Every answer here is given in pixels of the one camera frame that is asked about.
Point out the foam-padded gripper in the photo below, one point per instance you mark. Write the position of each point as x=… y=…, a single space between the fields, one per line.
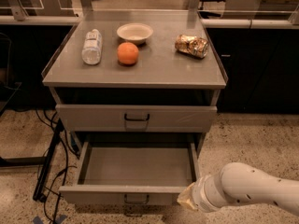
x=199 y=192

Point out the white paper bowl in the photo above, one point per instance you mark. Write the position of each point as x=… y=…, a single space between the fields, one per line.
x=136 y=33

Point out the crushed gold can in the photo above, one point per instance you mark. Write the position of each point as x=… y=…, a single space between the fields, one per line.
x=192 y=45

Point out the grey top drawer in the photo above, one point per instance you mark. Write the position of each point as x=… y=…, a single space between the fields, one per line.
x=137 y=118

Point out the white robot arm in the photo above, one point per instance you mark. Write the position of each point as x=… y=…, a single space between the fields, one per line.
x=238 y=184

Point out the white horizontal rail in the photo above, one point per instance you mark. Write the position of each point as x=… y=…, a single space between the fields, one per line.
x=243 y=24

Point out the clear plastic water bottle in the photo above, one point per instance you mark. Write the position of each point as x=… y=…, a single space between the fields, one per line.
x=92 y=48

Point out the orange fruit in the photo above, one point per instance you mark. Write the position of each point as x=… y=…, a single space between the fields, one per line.
x=127 y=53

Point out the grey drawer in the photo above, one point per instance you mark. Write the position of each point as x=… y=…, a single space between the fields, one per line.
x=137 y=118
x=134 y=168

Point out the black stand leg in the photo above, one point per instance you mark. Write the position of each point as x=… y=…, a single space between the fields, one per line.
x=41 y=181

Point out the grey drawer cabinet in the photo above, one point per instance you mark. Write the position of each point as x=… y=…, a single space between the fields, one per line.
x=161 y=76

